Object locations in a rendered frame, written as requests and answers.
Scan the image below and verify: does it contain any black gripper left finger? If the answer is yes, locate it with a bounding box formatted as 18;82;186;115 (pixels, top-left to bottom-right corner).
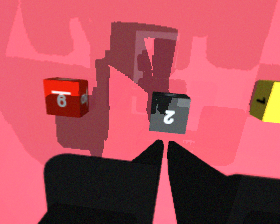
42;139;164;224

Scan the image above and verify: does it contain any red block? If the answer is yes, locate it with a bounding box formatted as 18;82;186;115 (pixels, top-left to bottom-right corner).
43;77;89;118

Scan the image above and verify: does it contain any olive yellow block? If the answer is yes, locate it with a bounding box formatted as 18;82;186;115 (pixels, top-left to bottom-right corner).
249;79;280;123

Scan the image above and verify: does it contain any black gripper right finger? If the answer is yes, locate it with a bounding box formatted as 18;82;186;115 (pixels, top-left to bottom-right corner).
167;141;280;224

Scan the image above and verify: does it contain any dark grey block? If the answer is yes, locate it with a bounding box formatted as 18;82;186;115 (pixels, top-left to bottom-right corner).
149;91;191;135

